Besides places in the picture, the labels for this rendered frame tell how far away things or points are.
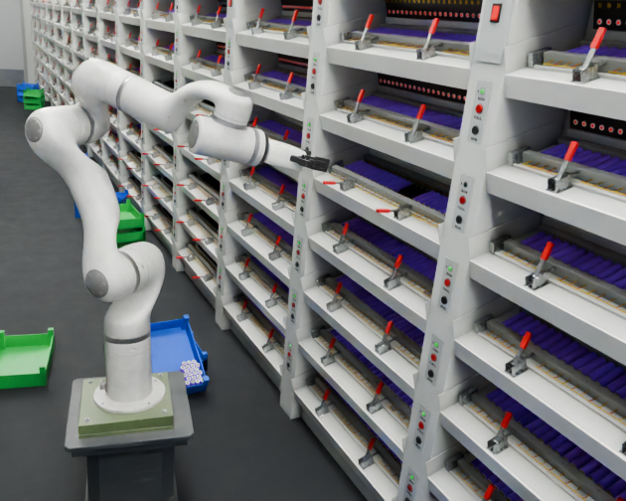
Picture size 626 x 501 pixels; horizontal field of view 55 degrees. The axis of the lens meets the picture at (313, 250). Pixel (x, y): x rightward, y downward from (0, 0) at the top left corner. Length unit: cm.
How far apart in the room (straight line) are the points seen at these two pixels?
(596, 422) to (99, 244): 115
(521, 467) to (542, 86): 75
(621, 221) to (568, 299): 20
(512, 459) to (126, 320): 98
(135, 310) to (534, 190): 102
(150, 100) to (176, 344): 124
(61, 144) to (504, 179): 100
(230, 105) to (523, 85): 59
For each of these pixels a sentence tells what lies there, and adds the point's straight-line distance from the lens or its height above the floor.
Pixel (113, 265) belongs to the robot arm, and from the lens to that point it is 155.
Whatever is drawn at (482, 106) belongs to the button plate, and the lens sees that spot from 128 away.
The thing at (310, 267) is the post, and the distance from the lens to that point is 197.
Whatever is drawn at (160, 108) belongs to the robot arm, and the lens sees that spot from 142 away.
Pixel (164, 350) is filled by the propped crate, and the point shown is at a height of 10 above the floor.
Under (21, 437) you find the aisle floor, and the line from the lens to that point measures 224.
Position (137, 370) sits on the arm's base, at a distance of 170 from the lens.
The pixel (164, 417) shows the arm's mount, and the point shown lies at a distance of 170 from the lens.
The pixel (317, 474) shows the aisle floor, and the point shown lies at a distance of 203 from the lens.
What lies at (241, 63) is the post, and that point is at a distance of 247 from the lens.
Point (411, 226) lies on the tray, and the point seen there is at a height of 89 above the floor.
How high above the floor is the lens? 132
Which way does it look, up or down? 20 degrees down
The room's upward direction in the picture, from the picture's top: 6 degrees clockwise
